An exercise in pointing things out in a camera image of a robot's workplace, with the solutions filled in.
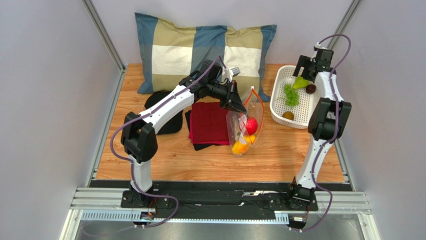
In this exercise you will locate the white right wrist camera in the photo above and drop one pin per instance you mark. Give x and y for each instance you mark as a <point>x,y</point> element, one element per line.
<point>317,47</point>

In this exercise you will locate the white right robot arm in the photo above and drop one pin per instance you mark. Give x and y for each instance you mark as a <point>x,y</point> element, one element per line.
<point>326,124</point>

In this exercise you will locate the black folded cloth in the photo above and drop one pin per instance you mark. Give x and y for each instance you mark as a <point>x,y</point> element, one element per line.
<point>200,146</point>

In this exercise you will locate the clear zip bag orange zipper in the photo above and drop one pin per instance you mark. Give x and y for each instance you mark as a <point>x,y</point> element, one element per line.
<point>243,129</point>

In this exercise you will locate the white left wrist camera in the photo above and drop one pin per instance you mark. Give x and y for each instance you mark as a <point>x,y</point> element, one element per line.
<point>229,73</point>

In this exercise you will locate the orange yellow mango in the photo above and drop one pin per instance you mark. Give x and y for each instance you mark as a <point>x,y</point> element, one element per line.
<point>239,148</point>

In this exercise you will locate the dark purple date fruit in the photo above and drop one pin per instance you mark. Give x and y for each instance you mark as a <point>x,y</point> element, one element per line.
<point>310,89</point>

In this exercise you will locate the green grape bunch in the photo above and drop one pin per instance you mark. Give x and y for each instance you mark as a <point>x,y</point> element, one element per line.
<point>290,96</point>

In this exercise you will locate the aluminium frame rail base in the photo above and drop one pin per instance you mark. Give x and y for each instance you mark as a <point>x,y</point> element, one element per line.
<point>95,204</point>

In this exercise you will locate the dark red folded cloth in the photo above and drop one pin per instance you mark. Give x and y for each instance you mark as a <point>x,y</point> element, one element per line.
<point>208,124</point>

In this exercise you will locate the right aluminium corner post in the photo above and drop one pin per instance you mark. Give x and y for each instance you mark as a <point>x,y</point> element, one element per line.
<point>344,24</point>

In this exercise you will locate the left aluminium corner post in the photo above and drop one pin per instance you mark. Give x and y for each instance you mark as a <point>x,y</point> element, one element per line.
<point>100,27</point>

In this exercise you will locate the blue beige checkered pillow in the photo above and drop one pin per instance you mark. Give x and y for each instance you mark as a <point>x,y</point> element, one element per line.
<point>170,52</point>

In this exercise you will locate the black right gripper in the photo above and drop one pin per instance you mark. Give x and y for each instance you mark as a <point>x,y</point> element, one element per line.
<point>307,69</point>

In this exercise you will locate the black cap with letter R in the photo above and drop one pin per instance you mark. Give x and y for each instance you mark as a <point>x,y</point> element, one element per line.
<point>175,124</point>

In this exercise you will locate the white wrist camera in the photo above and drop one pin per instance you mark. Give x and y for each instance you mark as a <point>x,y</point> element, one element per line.
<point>317,47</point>
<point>229,73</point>

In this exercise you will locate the white perforated plastic basket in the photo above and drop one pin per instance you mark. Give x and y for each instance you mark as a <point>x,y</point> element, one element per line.
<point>302,112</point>

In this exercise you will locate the aluminium corner post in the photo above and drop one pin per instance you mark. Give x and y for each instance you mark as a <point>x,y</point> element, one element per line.
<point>344,24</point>
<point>100,27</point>

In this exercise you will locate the yellow pear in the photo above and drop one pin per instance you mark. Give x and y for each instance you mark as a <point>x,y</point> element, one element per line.
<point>250,139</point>

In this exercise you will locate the green pear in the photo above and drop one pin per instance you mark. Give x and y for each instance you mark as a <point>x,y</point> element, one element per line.
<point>300,83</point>

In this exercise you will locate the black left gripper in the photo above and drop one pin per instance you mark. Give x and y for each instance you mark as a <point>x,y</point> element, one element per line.
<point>235,103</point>

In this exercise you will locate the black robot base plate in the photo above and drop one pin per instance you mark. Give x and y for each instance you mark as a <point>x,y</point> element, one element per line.
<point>197,200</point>

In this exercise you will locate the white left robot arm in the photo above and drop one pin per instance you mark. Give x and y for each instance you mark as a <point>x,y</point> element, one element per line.
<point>139,132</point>

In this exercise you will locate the brown kiwi fruit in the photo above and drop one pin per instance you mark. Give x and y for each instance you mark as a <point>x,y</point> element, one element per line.
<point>288,115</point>

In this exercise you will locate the red apple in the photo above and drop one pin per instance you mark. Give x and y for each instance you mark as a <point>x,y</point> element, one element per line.
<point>250,123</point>

